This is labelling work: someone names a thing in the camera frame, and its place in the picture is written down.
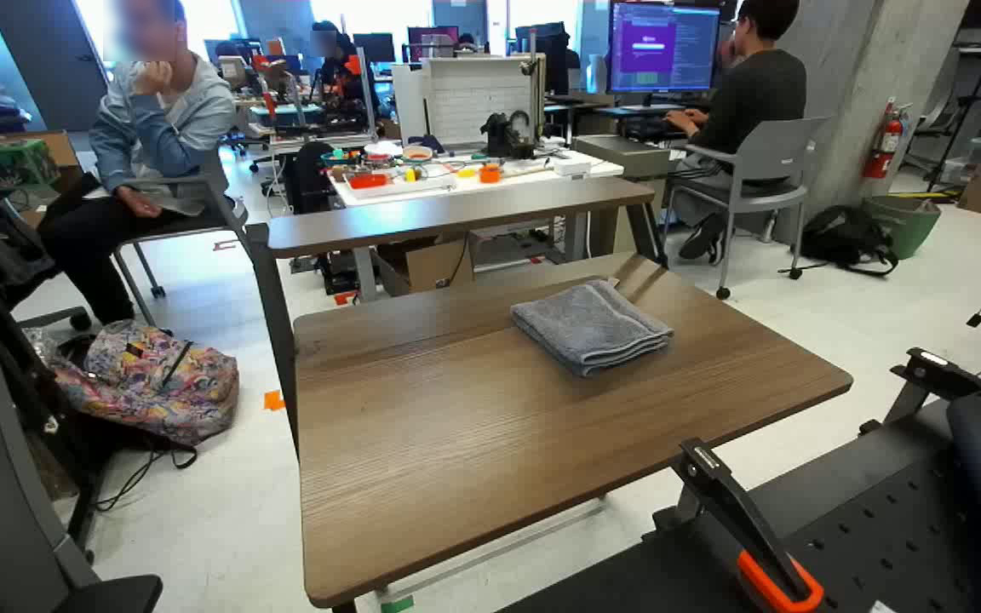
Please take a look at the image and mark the white tray colourful items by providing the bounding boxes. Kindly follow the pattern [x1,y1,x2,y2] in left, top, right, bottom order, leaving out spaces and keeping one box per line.
[325,140,625,209]

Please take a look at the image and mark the green basket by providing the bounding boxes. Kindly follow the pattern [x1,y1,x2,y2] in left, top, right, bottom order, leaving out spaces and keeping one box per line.
[862,189,942,261]

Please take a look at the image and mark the person in gray hoodie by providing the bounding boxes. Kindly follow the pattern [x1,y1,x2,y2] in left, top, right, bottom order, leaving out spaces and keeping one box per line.
[38,0,246,328]

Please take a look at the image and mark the black backpack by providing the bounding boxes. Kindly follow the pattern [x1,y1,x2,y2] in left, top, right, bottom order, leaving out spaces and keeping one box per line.
[797,202,898,283]

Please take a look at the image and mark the black clamp orange handle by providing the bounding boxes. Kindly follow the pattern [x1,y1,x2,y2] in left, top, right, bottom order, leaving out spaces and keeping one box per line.
[668,434,832,613]

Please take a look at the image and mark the gray towel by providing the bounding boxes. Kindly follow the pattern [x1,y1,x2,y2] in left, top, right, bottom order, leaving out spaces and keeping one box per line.
[510,278,678,382]

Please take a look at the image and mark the colourful floral backpack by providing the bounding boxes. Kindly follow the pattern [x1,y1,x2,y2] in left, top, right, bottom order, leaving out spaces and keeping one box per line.
[48,315,241,449]

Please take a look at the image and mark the person in black sweater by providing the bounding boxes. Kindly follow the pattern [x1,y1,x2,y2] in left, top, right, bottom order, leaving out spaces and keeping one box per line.
[660,0,811,261]

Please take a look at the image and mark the white box panel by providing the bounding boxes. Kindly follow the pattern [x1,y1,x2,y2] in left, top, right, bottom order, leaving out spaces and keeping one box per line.
[391,52,548,150]

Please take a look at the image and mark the gray office chair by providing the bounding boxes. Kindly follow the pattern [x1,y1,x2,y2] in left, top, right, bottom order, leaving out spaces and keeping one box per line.
[668,112,832,303]

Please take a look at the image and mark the computer monitor purple screen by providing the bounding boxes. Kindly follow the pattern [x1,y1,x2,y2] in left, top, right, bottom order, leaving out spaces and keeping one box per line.
[607,0,726,102]

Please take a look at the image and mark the black device on desk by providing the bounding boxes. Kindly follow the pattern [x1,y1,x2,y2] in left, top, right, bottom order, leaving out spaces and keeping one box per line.
[477,104,541,160]

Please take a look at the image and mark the person in black orange top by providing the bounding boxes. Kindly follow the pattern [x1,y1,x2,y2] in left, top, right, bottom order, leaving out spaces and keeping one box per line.
[306,18,370,122]

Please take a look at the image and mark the gray metal chair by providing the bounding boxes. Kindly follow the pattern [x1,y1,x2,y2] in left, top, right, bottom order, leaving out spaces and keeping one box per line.
[108,162,253,306]

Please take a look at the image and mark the red fire extinguisher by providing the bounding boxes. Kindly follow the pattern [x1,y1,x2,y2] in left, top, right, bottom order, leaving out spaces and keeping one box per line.
[862,95,912,183]

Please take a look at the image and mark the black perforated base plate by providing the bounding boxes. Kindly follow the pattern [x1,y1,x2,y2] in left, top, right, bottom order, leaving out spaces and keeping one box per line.
[497,396,981,613]

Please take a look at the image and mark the black metal clamp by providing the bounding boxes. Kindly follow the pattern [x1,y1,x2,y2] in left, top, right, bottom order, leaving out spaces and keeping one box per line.
[882,343,981,431]

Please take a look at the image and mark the black bag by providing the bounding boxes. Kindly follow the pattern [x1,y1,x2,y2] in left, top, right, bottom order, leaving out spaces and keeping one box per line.
[281,140,340,217]

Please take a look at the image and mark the brown wooden desk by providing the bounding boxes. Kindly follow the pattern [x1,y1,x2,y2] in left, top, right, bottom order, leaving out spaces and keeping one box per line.
[241,174,668,449]

